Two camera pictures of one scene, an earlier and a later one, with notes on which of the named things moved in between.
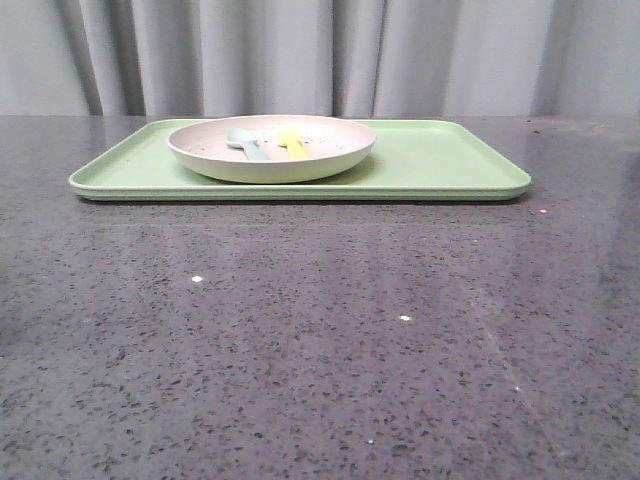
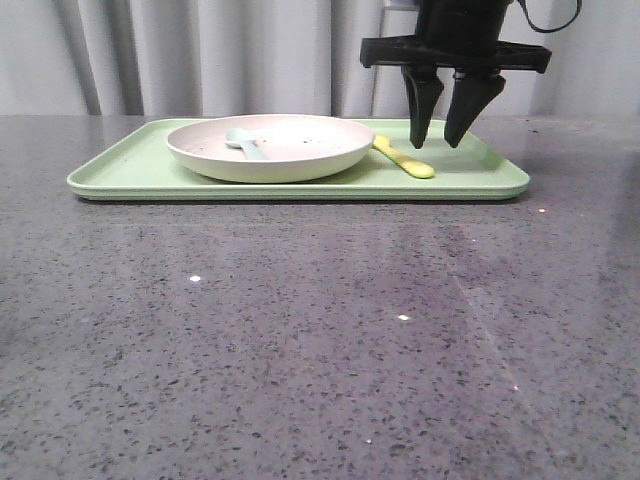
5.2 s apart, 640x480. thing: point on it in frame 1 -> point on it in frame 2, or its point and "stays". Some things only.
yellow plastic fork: x=289 y=137 -> x=414 y=168
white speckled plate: x=332 y=146 stays
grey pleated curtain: x=319 y=57 stays
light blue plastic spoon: x=240 y=138 stays
